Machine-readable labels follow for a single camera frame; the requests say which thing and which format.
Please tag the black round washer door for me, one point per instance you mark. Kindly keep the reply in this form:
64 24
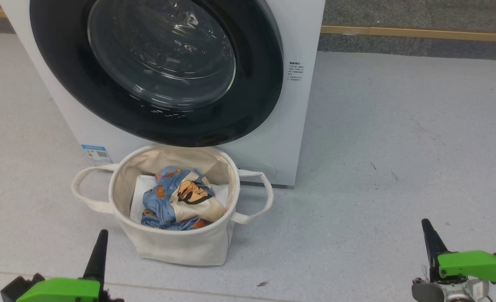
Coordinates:
256 84

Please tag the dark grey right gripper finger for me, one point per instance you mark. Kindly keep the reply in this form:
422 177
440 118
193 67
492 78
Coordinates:
433 251

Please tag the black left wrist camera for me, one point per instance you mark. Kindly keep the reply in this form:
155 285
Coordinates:
15 287

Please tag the cream fabric laundry basket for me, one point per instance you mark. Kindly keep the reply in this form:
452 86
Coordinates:
180 247

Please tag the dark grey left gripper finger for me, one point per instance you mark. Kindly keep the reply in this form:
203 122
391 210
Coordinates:
97 260

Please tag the white washing machine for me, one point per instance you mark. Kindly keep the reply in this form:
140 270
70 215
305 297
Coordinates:
298 126

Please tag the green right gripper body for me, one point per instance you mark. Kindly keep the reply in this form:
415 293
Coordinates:
474 265

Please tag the blue patterned garment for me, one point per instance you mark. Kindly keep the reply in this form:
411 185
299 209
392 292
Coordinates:
159 205

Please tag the small printed text label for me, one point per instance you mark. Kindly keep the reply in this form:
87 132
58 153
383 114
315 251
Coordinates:
296 71

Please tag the blue energy label sticker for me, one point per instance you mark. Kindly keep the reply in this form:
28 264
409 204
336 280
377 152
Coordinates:
97 154

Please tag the round white filter cover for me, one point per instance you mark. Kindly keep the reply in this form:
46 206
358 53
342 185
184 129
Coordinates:
268 170

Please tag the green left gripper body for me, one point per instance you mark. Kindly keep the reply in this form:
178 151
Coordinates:
63 290

